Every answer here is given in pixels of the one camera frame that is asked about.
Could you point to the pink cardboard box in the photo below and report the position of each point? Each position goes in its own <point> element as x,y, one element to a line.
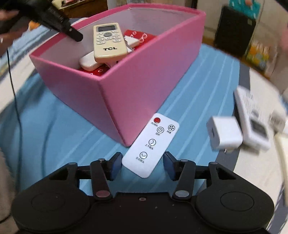
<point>135,90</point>

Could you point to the small white remote control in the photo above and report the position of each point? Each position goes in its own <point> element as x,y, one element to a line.
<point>137,166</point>

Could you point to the large white charger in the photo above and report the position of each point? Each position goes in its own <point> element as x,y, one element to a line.
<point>227,132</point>

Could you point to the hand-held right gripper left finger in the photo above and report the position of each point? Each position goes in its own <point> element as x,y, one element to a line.
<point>115,166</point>

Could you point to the colourful gift bag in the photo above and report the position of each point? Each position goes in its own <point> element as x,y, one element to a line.
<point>261,56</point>

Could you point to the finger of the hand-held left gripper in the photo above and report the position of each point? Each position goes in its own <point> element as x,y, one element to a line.
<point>58,22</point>

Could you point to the striped bed sheet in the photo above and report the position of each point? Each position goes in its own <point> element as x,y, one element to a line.
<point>67,135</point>

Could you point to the red packet in box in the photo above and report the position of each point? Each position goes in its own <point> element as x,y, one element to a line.
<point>99,72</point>

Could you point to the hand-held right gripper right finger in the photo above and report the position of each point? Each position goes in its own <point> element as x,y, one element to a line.
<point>169,166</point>

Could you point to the teal tote bag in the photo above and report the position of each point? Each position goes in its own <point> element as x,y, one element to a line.
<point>238,9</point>

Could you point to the long cream remote control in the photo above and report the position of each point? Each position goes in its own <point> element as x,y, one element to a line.
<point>90,61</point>

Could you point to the wooden nightstand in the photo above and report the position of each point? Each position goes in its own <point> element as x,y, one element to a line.
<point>90,11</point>

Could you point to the white remote with display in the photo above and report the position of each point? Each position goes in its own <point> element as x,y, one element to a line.
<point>247,112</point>

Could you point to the black suitcase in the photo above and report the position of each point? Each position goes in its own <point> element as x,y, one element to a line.
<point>234,31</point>

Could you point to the grey fluffy cloth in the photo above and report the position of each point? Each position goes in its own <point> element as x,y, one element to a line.
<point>6,180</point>

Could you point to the person's left hand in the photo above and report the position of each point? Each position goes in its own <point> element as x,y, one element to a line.
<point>10,29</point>

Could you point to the cream remote with display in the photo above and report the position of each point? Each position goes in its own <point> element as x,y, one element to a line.
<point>110,54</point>

